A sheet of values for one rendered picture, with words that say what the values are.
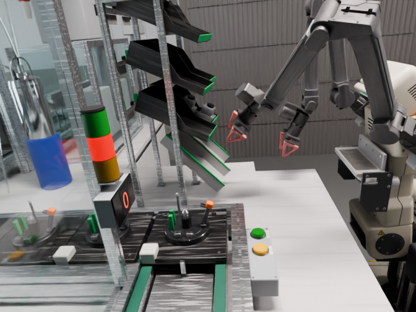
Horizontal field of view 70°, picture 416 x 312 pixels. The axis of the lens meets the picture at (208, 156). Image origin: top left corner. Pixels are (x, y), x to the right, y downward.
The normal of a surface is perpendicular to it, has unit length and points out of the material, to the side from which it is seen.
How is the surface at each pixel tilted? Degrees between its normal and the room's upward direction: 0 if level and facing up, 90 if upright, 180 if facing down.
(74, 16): 90
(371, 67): 126
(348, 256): 0
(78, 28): 90
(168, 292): 0
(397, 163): 90
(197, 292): 0
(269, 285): 90
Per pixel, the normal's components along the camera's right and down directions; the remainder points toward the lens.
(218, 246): -0.09, -0.92
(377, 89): -0.42, 0.83
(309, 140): -0.09, 0.39
